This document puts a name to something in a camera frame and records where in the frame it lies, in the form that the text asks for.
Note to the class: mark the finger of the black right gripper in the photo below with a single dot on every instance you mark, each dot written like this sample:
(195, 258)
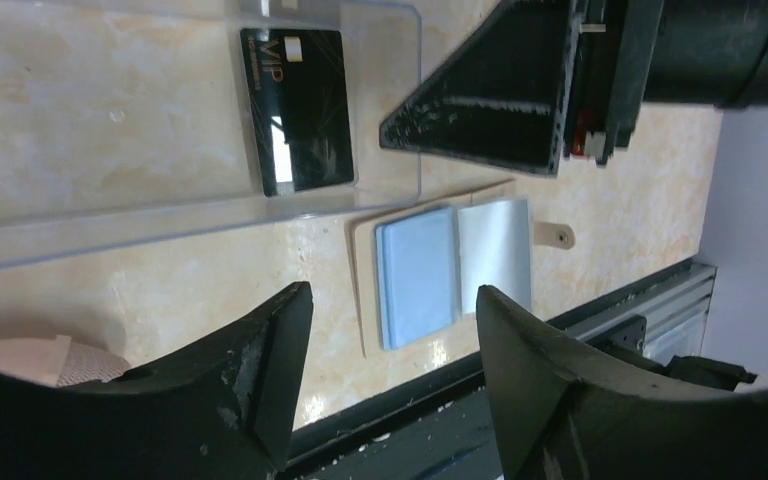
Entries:
(500, 99)

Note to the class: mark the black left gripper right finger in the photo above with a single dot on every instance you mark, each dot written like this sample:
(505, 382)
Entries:
(562, 409)

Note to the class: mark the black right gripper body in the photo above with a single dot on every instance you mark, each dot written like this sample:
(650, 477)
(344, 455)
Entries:
(614, 53)

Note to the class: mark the clear plastic box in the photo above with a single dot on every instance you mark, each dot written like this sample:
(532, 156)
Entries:
(129, 122)

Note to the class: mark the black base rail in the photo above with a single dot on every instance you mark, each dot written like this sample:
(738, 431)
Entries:
(437, 426)

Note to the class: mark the aluminium frame rail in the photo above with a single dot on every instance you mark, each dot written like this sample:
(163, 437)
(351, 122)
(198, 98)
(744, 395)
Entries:
(659, 317)

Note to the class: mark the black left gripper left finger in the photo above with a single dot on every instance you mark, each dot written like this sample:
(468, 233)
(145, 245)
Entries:
(221, 407)

